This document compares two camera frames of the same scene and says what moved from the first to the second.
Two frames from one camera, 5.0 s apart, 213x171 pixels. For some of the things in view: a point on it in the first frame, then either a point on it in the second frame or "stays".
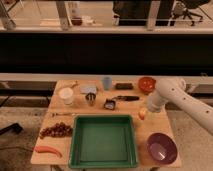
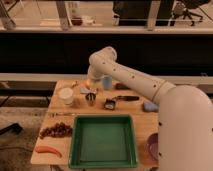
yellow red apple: [142, 113] → [89, 83]
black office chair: [183, 7] stays
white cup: [66, 93] stays
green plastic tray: [103, 141] stays
